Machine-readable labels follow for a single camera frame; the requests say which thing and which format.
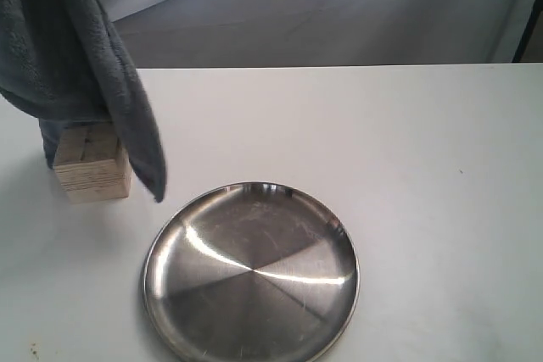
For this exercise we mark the light wooden block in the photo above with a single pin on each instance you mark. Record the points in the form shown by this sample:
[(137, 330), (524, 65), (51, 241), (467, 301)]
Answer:
[(92, 164)]

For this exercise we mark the grey fluffy towel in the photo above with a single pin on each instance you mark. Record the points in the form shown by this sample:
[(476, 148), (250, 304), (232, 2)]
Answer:
[(63, 62)]

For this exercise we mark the round stainless steel plate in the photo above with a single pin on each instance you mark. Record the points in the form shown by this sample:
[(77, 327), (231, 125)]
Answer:
[(251, 271)]

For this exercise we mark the grey backdrop cloth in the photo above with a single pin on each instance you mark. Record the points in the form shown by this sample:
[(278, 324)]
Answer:
[(281, 33)]

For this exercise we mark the black stand pole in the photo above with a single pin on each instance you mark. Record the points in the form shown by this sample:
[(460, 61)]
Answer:
[(528, 31)]

